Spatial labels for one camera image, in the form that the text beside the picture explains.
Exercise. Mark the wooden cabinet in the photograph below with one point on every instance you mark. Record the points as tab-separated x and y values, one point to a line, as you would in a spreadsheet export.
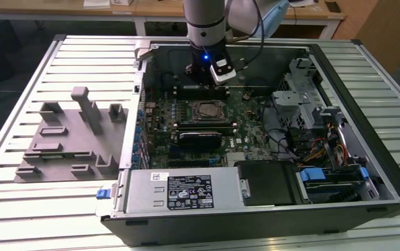
388	26

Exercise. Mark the blue disk carrier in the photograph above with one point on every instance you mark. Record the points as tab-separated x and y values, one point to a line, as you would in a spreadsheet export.
312	174

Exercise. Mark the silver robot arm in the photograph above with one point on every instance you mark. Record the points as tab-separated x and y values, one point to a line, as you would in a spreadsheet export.
203	15

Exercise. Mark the blue case latch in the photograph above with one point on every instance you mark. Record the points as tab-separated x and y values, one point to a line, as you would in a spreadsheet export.
103	194

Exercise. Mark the white small box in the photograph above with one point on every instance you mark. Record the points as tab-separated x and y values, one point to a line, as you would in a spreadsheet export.
120	2

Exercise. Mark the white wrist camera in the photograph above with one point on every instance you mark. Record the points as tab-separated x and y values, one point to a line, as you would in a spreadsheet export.
224	74

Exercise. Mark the grey parts rack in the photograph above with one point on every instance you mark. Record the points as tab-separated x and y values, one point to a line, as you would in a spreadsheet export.
78	157

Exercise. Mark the black PC case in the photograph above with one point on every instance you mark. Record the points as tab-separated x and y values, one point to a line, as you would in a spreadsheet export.
255	230

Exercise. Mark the metal drive cage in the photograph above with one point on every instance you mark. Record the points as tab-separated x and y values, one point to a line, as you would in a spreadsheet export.
289	104

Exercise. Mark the black phone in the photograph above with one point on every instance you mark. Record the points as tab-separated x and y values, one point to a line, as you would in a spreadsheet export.
332	6

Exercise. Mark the silver heat sink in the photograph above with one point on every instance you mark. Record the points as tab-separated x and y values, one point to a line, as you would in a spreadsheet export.
236	157

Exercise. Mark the silver power supply unit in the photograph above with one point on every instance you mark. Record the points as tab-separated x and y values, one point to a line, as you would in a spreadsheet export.
140	188

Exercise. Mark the pale blue teach pendant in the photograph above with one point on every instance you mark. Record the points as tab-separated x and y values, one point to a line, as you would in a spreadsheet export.
276	15

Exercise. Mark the black plastic shroud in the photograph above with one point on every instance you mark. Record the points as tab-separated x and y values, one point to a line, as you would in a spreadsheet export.
272	180

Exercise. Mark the green motherboard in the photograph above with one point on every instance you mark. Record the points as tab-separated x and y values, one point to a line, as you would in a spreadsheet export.
252	130

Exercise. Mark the blue plastic clip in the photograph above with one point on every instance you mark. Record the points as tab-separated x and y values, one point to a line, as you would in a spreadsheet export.
363	173

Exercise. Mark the silver coin battery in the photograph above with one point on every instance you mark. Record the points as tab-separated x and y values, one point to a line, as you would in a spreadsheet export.
247	95

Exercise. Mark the silver CPU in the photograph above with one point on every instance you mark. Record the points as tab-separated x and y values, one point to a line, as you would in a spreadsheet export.
210	109

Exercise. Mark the black graphics card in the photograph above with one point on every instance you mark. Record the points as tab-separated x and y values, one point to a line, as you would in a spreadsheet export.
199	142

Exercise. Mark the black expansion slot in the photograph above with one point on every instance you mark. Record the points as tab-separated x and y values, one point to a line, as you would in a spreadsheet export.
190	163

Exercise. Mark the CPU socket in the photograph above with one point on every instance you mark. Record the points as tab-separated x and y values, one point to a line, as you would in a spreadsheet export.
208	121

